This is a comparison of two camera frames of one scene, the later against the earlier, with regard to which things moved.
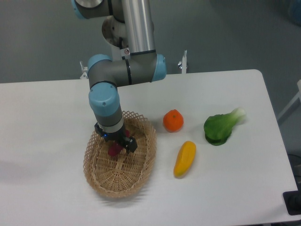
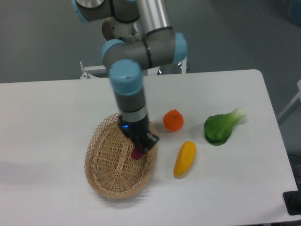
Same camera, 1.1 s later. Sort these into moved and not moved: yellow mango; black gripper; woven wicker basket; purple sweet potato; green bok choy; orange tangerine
Moved: purple sweet potato; black gripper
Not moved: yellow mango; green bok choy; woven wicker basket; orange tangerine
